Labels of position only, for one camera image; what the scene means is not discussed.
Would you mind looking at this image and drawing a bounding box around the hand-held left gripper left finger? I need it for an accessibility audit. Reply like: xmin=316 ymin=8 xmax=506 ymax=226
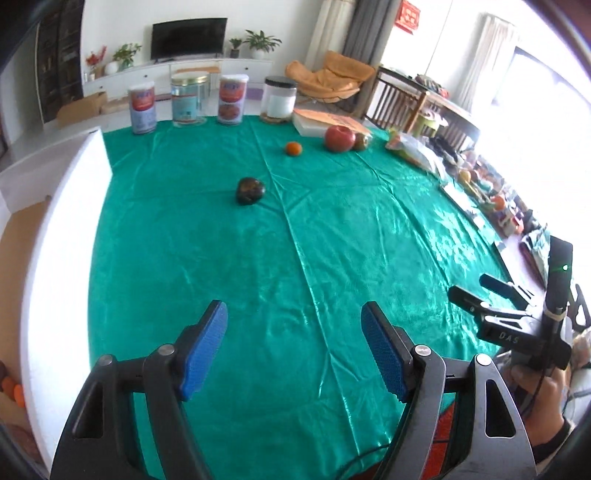
xmin=50 ymin=300 xmax=229 ymax=480

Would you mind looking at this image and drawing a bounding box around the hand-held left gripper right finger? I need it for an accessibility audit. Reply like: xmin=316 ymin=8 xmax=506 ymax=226
xmin=360 ymin=301 xmax=539 ymax=480

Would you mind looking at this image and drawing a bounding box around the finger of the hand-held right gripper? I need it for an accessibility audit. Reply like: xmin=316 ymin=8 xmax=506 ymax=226
xmin=448 ymin=285 xmax=528 ymax=325
xmin=479 ymin=272 xmax=533 ymax=309

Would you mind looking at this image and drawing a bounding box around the white foam box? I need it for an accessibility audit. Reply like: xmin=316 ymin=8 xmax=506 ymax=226
xmin=0 ymin=128 xmax=115 ymax=474

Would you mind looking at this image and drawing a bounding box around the large reddish sweet potato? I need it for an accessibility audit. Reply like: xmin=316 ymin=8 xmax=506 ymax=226
xmin=0 ymin=421 xmax=31 ymax=457

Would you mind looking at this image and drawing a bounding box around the person's right forearm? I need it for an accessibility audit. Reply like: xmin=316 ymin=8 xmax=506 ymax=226
xmin=529 ymin=418 xmax=580 ymax=464

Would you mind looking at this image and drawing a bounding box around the person's right hand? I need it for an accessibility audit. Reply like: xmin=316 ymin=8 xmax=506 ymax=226
xmin=508 ymin=363 xmax=572 ymax=447

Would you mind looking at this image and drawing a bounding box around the teal patterned cloth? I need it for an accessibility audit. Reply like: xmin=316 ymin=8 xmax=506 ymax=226
xmin=519 ymin=228 xmax=553 ymax=288

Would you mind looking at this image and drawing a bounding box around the pile of colourful toys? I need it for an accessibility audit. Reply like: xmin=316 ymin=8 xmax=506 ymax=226
xmin=454 ymin=156 xmax=551 ymax=237

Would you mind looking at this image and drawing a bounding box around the green tablecloth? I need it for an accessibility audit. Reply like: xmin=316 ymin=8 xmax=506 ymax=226
xmin=87 ymin=114 xmax=528 ymax=480

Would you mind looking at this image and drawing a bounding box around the white plastic bag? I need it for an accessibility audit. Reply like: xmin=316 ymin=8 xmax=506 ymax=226
xmin=385 ymin=128 xmax=450 ymax=179

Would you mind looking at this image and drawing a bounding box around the dark round fruit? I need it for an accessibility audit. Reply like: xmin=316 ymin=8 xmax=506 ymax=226
xmin=236 ymin=176 xmax=265 ymax=206

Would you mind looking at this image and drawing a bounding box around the green plastic stool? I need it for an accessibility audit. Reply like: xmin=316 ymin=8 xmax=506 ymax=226
xmin=410 ymin=110 xmax=452 ymax=140

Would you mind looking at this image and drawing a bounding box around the red apple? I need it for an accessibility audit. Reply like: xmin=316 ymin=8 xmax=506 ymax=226
xmin=324 ymin=124 xmax=358 ymax=153

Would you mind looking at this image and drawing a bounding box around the white sheer curtain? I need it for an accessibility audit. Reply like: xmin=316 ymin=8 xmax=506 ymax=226
xmin=450 ymin=11 xmax=519 ymax=112

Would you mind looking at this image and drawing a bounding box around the white plastic tray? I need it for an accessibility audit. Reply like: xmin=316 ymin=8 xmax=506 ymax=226
xmin=293 ymin=108 xmax=373 ymax=138

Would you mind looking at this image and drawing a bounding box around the red label can left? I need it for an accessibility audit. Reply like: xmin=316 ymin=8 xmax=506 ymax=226
xmin=128 ymin=80 xmax=159 ymax=136

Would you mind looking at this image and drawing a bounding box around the clear jar with gold lid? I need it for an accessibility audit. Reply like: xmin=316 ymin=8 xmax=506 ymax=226
xmin=170 ymin=73 xmax=209 ymax=128

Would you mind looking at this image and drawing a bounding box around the red and blue tin can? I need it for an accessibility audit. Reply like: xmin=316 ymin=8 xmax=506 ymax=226
xmin=217 ymin=73 xmax=249 ymax=127

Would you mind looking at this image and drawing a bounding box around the white jar with black lid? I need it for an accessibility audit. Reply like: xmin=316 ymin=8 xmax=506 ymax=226
xmin=260 ymin=76 xmax=297 ymax=125

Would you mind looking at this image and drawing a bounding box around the orange lounge chair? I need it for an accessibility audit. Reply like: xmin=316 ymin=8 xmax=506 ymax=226
xmin=284 ymin=50 xmax=376 ymax=105

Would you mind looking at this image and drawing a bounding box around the cardboard box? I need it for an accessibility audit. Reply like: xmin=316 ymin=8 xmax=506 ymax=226
xmin=56 ymin=90 xmax=108 ymax=129

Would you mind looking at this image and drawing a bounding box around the white television cabinet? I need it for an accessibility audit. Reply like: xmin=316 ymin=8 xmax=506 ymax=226
xmin=82 ymin=57 xmax=273 ymax=100

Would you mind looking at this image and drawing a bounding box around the grey curtain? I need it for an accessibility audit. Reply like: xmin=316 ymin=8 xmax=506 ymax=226
xmin=341 ymin=0 xmax=403 ymax=71

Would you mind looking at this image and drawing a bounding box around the cream curtain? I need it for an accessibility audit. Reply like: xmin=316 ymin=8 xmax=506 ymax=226
xmin=307 ymin=0 xmax=356 ymax=73

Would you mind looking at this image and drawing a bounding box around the leafy potted plant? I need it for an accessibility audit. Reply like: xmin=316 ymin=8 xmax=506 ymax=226
xmin=113 ymin=42 xmax=143 ymax=71

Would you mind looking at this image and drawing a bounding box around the red flower arrangement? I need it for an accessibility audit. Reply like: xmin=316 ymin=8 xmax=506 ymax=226
xmin=85 ymin=45 xmax=108 ymax=82

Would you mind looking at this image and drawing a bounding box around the black television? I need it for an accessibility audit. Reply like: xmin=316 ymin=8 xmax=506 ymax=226
xmin=151 ymin=17 xmax=228 ymax=62

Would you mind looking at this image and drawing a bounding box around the large potted green plant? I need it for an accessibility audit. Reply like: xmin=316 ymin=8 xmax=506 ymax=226
xmin=243 ymin=30 xmax=283 ymax=60

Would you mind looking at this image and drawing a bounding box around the dark glass cabinet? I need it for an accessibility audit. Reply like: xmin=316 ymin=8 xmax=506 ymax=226
xmin=34 ymin=0 xmax=86 ymax=126

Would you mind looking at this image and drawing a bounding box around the red wall decoration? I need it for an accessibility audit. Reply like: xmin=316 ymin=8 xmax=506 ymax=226
xmin=396 ymin=0 xmax=422 ymax=33

